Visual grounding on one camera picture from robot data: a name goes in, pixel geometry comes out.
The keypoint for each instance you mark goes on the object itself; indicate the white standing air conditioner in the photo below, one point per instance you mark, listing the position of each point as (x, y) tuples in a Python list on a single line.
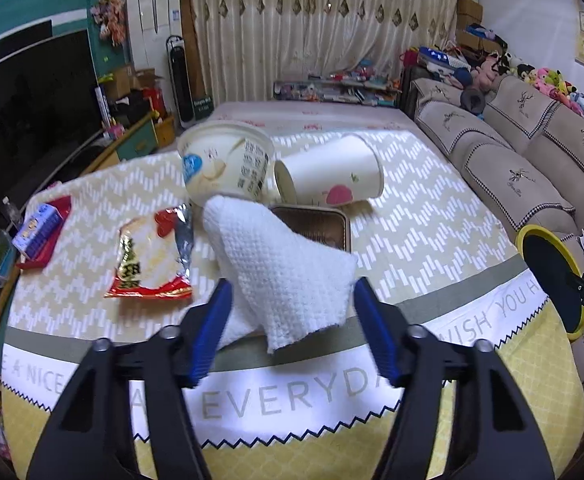
[(150, 23)]

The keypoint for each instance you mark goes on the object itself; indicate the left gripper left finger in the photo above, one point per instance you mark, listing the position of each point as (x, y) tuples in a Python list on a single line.
[(88, 435)]

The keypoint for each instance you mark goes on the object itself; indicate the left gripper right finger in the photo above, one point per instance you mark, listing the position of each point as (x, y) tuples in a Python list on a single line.
[(494, 434)]

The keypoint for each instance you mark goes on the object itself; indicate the beige sectional sofa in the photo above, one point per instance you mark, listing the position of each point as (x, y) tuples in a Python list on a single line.
[(523, 157)]

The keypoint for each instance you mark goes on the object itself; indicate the pile of plush toys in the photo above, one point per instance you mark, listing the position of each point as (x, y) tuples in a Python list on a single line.
[(467, 75)]

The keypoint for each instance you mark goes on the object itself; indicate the low shelf with toys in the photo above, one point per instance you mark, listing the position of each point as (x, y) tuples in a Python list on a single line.
[(360, 86)]

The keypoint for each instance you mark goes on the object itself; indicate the artificial flower decoration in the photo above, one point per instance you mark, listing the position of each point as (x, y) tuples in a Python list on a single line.
[(109, 16)]

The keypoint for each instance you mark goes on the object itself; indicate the large black television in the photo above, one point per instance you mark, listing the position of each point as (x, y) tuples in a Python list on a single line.
[(48, 110)]

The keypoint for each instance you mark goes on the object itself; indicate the clear water bottle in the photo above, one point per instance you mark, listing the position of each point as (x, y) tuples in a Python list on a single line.
[(12, 212)]

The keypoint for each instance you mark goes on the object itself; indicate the floral white mattress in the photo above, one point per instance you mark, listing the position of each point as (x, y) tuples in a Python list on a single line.
[(288, 117)]

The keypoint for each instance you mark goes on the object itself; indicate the white yogurt tub blue label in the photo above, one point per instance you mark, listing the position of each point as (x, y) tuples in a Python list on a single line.
[(225, 158)]

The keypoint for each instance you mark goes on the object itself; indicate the yellow rimmed black trash bin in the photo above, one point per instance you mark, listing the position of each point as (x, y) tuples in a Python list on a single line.
[(554, 268)]

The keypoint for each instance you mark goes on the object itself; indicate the black tower fan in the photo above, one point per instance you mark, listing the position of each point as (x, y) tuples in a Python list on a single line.
[(179, 78)]

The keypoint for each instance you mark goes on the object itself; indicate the red tray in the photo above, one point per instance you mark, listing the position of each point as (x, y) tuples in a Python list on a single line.
[(64, 206)]

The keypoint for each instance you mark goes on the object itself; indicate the cream patterned curtain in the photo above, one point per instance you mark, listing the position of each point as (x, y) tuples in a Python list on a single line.
[(247, 45)]

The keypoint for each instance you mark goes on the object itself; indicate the brown plastic tray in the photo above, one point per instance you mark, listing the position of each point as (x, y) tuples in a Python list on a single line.
[(328, 226)]

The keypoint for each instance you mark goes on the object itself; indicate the white paper towel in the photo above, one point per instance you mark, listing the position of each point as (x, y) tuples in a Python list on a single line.
[(283, 284)]

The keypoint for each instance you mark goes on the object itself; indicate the white paper cup pink heart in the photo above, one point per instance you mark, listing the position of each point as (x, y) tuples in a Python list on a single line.
[(337, 173)]

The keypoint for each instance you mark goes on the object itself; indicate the blue card box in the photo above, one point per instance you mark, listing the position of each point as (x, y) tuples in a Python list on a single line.
[(36, 230)]

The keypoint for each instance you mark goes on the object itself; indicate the red snack bag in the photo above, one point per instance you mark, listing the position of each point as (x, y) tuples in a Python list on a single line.
[(153, 258)]

